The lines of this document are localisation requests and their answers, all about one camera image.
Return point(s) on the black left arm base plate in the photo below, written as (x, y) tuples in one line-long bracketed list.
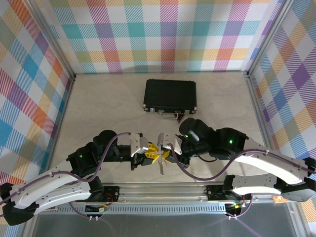
[(111, 191)]

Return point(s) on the aluminium corner post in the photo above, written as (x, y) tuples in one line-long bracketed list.
[(49, 39), (270, 38)]

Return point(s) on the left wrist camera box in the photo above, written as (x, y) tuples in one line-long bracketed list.
[(139, 145)]

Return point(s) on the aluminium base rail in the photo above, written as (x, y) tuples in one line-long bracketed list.
[(160, 195)]

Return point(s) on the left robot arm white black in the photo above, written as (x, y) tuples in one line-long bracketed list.
[(49, 190)]

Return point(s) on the silver metal keyring holder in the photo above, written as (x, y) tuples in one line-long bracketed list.
[(161, 168)]

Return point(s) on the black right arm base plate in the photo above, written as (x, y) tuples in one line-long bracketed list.
[(214, 192)]

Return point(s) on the aluminium table side rail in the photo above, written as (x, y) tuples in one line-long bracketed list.
[(260, 123), (60, 128)]

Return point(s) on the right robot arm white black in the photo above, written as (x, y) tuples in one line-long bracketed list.
[(266, 168)]

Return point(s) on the grey metal plate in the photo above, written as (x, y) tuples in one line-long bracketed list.
[(160, 225)]

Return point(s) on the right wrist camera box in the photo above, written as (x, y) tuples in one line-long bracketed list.
[(164, 139)]

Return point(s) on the red black triangular tag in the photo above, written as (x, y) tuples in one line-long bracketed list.
[(179, 117)]

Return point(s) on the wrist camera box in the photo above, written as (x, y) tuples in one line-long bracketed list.
[(164, 139), (139, 145)]

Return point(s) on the black hard case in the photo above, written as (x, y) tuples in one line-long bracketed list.
[(170, 93)]

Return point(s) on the small orange sticker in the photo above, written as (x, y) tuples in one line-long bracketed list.
[(279, 200)]

